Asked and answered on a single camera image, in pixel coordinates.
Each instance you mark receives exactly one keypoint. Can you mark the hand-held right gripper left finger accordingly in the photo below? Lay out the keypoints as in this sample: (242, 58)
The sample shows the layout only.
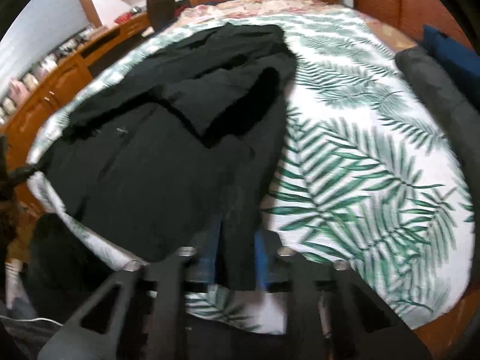
(208, 266)

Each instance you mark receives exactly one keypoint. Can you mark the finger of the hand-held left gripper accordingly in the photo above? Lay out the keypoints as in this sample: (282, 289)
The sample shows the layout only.
(24, 174)

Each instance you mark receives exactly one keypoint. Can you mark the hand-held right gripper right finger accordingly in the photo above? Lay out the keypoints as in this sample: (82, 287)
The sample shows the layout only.
(262, 262)

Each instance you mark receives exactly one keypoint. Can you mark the black double-breasted coat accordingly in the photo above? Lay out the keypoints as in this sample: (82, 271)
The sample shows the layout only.
(157, 157)

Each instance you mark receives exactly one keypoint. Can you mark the wooden desk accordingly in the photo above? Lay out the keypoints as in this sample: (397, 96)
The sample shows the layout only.
(48, 97)

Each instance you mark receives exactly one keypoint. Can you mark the row of small bottles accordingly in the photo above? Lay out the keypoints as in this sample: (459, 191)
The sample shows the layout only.
(26, 78)

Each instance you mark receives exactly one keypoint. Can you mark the green leaf print blanket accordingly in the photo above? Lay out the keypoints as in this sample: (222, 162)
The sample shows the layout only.
(356, 157)

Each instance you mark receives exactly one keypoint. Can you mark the grey window blind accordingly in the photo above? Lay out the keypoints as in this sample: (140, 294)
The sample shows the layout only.
(37, 26)

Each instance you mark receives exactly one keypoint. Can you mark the red basket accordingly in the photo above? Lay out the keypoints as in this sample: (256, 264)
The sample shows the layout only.
(123, 18)

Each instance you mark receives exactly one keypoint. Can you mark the dark desk chair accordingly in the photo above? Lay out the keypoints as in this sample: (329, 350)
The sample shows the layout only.
(161, 11)

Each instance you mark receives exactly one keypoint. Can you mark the dark grey folded cloth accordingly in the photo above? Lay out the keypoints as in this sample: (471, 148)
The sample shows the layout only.
(431, 90)

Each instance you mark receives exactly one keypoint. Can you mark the floral blanket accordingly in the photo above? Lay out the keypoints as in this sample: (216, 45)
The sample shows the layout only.
(262, 7)

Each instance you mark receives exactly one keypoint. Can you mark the navy folded cloth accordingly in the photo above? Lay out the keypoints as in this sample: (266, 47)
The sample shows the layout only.
(450, 56)

